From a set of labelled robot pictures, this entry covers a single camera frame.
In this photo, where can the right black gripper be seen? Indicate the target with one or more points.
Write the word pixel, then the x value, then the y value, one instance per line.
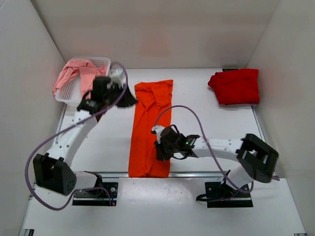
pixel 161 155

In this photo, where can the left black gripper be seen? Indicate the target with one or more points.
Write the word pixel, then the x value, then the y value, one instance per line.
pixel 129 98

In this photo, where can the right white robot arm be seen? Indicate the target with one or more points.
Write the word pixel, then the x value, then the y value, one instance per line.
pixel 256 158

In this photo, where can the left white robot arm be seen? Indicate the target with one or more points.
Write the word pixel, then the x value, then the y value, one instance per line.
pixel 53 169

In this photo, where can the white plastic basket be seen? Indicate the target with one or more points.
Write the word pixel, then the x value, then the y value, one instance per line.
pixel 77 76

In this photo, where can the red folded t shirt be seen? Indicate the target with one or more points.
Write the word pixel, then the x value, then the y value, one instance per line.
pixel 236 87

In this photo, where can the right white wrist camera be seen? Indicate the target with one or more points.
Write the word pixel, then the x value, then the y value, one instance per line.
pixel 157 130

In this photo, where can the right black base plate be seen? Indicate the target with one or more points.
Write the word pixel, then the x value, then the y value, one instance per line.
pixel 219 195

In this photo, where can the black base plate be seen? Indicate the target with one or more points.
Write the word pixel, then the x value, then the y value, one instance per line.
pixel 99 197
pixel 219 195

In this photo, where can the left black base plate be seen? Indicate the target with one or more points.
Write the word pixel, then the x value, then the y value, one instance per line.
pixel 99 197

